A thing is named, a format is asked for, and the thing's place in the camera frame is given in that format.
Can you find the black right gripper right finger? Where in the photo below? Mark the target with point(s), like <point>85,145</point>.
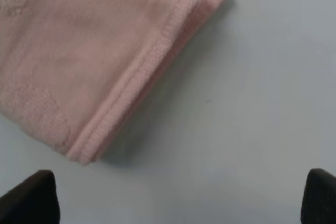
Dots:
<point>318,204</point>

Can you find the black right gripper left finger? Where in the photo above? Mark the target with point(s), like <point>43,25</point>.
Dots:
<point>32,201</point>

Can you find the pink terry towel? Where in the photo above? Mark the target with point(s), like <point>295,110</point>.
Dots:
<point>73,71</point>

